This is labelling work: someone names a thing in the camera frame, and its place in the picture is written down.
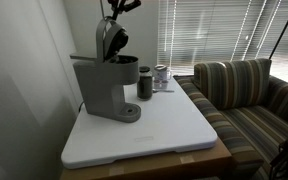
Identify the thin grey vertical pole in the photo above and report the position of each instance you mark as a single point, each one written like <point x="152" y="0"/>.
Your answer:
<point x="102" y="8"/>

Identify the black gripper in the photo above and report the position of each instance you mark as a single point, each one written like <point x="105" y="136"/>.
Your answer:
<point x="124" y="4"/>

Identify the clear jar white lid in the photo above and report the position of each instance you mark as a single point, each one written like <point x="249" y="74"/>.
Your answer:
<point x="160" y="71"/>

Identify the brown cardboard box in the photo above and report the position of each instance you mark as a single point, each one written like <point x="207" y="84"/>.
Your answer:
<point x="157" y="166"/>

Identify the black slanted pole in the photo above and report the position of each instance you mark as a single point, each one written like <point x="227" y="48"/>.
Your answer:
<point x="284" y="29"/>

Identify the striped sofa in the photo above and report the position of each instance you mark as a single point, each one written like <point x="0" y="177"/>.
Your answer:
<point x="250" y="130"/>

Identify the white plastic board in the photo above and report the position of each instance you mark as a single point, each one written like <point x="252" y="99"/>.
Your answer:
<point x="164" y="126"/>

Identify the grey coffee maker body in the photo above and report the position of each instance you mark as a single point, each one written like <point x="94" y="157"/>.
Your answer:
<point x="100" y="90"/>

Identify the white window blinds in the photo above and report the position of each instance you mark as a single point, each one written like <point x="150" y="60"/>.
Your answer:
<point x="217" y="33"/>

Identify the striped sofa cushion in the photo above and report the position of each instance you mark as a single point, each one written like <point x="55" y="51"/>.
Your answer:
<point x="234" y="83"/>

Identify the metal spoon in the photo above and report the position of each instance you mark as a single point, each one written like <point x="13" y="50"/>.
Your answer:
<point x="165" y="90"/>

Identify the dark glass jar black lid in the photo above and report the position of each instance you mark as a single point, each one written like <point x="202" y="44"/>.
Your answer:
<point x="145" y="86"/>

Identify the grey coffee maker lid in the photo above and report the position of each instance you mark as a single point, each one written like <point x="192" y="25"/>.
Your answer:
<point x="112" y="38"/>

